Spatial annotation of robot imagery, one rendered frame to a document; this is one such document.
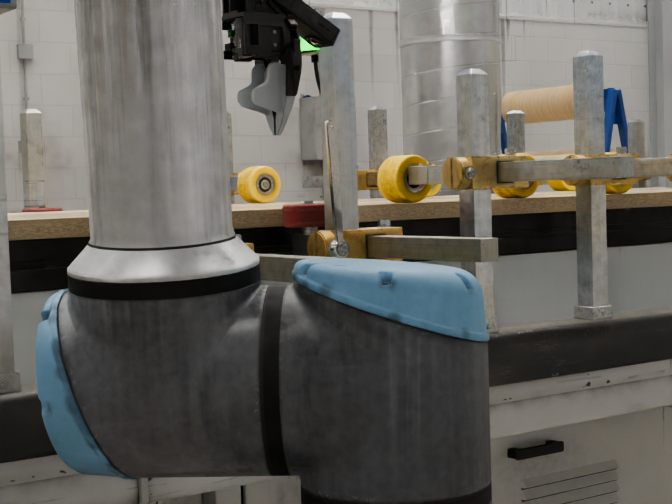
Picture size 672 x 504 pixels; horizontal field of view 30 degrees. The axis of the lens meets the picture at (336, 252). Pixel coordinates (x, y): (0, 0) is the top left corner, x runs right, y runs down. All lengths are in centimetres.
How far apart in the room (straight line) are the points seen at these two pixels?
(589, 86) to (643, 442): 82
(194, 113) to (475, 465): 34
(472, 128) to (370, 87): 877
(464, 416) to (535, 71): 1099
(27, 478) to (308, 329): 72
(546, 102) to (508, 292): 705
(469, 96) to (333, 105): 25
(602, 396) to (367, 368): 127
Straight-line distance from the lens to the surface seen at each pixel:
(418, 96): 592
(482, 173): 191
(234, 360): 93
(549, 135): 1197
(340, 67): 177
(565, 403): 210
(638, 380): 222
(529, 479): 238
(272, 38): 160
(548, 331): 199
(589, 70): 209
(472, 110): 191
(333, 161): 168
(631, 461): 257
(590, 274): 209
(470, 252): 160
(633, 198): 245
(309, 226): 188
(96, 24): 94
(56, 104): 930
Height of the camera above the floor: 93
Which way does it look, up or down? 3 degrees down
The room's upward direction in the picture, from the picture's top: 2 degrees counter-clockwise
